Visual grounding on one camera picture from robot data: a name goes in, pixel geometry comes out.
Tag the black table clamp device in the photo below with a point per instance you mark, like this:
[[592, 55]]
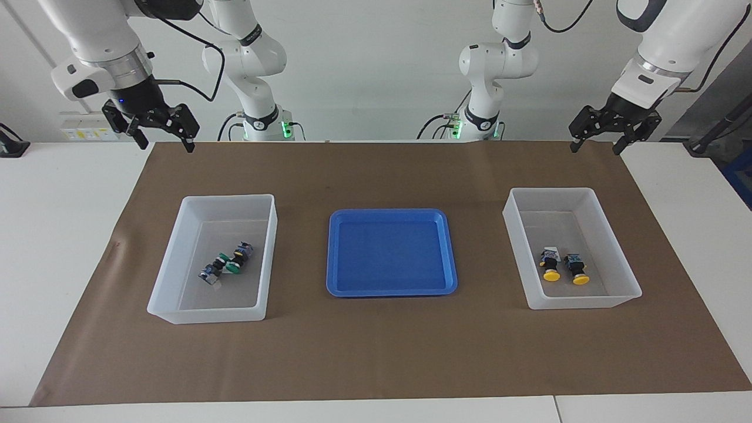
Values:
[[12, 147]]

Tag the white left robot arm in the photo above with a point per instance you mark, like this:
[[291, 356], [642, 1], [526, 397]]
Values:
[[675, 35]]

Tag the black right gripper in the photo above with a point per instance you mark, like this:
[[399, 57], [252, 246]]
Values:
[[141, 97]]

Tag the brown paper table mat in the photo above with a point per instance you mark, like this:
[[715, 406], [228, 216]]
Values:
[[376, 352]]

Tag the black metal stand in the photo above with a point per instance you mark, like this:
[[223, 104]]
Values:
[[705, 141]]

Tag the white wall socket box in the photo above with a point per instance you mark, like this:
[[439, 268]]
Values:
[[88, 126]]

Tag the translucent white plastic box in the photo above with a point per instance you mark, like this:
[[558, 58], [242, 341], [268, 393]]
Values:
[[587, 299], [205, 314]]

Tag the yellow push button switch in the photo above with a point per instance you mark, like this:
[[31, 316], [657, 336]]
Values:
[[581, 279], [551, 275]]

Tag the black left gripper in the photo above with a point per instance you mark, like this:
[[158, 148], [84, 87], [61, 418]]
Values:
[[625, 114]]

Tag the green push button switch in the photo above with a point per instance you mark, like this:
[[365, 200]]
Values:
[[222, 259], [234, 268]]

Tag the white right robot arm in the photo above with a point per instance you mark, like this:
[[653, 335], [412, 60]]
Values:
[[94, 29]]

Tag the blue crate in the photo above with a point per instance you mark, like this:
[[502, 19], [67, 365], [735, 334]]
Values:
[[741, 176]]

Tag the blue plastic tray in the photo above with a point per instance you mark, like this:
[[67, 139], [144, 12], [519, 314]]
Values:
[[388, 252]]

